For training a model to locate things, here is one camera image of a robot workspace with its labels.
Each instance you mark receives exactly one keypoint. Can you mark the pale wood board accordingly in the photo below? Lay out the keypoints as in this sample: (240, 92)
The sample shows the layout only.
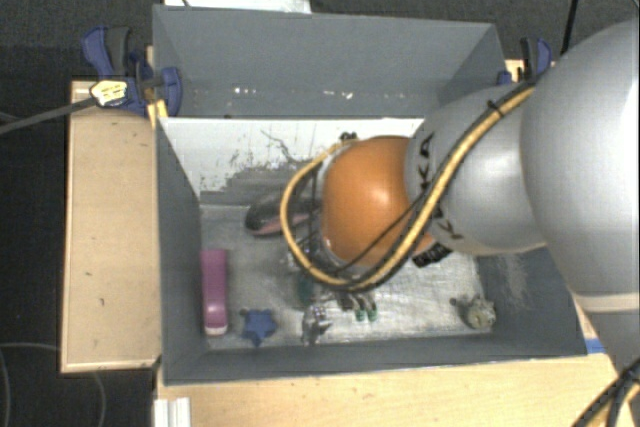
(110, 240)

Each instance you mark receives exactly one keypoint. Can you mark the grey-beige toy animal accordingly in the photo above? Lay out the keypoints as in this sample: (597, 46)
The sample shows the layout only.
(477, 312)

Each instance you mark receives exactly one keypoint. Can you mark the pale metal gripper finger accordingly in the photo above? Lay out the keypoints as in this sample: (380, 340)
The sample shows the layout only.
(308, 330)
(322, 317)

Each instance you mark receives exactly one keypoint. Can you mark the blue star-shaped toy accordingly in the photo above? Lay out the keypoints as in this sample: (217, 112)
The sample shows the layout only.
(258, 323)

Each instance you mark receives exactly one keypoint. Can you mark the grey metal bin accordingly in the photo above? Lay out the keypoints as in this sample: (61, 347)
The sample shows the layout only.
(300, 65)

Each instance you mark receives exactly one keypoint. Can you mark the black and pink oval object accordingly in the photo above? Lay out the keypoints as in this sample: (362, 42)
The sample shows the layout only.
(265, 217)

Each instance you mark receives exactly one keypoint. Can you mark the black cylinder on white bracket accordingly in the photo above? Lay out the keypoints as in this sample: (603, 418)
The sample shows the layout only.
(431, 256)

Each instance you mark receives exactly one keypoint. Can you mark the purple oblong object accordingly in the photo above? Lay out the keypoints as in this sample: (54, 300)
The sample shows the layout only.
(215, 285)

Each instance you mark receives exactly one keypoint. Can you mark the dark green flat block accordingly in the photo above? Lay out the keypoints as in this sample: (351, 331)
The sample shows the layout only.
(305, 289)

